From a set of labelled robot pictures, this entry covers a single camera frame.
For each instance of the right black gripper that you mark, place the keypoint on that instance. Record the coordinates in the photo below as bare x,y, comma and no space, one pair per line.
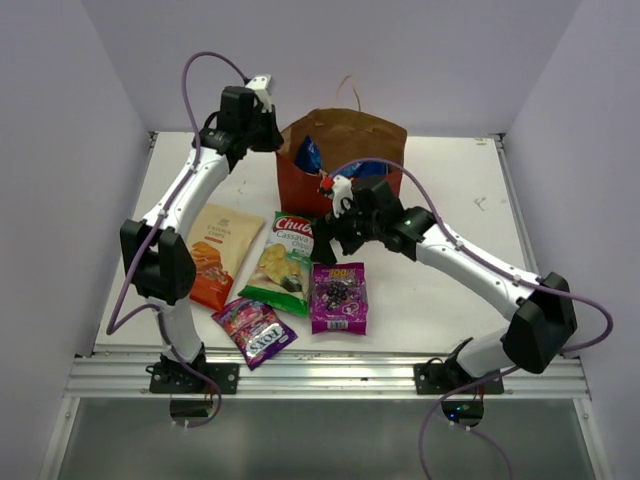
325,231

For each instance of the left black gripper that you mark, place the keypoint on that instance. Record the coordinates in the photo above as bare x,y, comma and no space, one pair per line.
275,139

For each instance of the purple Cocoaland gummy bag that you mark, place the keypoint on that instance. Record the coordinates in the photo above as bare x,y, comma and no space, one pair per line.
338,299

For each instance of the green Chuba cassava chips bag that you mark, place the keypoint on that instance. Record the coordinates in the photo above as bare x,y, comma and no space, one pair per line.
281,277

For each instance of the blue Doritos chips bag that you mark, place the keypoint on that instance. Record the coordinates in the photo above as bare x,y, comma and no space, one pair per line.
310,160

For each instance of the purple Fox's candy bag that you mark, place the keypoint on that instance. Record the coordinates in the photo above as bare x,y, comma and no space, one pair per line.
255,329

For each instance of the beige orange cassava chips bag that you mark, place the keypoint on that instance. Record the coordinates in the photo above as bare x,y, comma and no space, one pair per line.
218,242

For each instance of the red brown paper bag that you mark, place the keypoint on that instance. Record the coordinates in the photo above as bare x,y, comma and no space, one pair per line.
342,135

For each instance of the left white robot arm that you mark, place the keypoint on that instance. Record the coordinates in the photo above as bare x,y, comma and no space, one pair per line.
156,257

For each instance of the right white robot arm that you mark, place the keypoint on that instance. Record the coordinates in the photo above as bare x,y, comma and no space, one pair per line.
539,314

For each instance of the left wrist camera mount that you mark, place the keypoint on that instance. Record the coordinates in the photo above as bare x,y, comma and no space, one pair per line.
261,85

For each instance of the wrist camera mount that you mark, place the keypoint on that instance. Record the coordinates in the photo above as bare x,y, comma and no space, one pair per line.
261,85
339,190

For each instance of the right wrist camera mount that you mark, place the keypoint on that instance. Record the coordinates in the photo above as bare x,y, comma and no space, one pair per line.
339,190

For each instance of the aluminium rail frame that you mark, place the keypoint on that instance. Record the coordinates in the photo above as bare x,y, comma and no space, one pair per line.
302,375

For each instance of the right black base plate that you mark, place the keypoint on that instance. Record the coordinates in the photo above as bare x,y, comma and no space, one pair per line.
437,377

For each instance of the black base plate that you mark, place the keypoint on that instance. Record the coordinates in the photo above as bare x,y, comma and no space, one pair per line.
170,377
437,377

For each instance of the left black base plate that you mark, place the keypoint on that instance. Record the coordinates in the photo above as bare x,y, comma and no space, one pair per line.
170,377

